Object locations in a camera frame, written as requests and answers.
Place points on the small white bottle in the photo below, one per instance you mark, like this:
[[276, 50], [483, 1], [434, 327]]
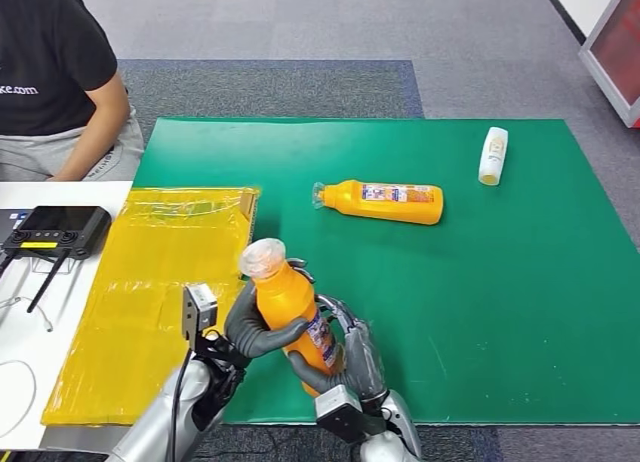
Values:
[[493, 155]]

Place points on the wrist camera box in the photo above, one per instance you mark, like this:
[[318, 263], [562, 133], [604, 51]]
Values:
[[200, 306], [340, 409]]

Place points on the person's left forearm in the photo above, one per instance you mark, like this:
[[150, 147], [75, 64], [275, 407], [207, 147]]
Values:
[[97, 128]]

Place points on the black remote controller antennas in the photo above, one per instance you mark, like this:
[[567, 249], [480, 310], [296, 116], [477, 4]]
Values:
[[60, 227]]

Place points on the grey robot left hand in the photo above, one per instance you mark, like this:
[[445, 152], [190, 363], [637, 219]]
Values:
[[250, 333]]

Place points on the person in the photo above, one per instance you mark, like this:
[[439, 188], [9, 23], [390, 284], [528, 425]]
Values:
[[45, 48]]

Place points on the orange bottle clear cap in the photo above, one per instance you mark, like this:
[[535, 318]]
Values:
[[285, 293], [390, 207]]

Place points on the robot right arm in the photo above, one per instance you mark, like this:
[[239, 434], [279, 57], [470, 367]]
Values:
[[395, 432]]

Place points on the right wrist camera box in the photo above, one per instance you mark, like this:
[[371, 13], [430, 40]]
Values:
[[340, 409]]

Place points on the brown cardboard strip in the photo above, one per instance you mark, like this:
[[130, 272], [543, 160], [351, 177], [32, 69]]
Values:
[[248, 207]]

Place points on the red white framed cabinet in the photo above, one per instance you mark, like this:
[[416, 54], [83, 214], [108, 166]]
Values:
[[617, 48]]

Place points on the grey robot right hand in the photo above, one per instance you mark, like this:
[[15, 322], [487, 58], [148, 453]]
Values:
[[362, 360]]

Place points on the dark laptop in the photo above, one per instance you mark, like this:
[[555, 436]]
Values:
[[9, 224]]

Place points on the green table mat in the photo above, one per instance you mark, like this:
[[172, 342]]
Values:
[[500, 280]]

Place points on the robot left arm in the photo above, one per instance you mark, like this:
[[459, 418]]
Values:
[[160, 419]]

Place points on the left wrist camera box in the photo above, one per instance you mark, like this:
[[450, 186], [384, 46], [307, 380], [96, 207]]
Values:
[[200, 306]]

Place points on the yellow plastic film sheet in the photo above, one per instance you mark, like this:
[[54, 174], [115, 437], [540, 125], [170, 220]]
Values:
[[150, 280]]

